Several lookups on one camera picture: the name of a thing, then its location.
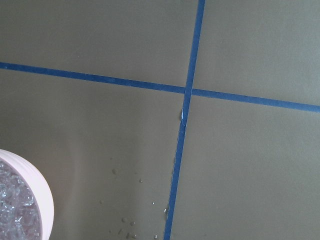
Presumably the clear ice cubes pile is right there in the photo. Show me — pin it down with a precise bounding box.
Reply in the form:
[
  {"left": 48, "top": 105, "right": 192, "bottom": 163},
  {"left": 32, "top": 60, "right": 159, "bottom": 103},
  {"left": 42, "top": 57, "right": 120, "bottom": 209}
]
[{"left": 0, "top": 161, "right": 41, "bottom": 240}]

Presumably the pink plastic bowl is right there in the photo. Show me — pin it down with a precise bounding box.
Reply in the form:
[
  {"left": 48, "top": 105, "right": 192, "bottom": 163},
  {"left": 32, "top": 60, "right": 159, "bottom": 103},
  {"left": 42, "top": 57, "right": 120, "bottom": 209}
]
[{"left": 0, "top": 150, "right": 54, "bottom": 240}]

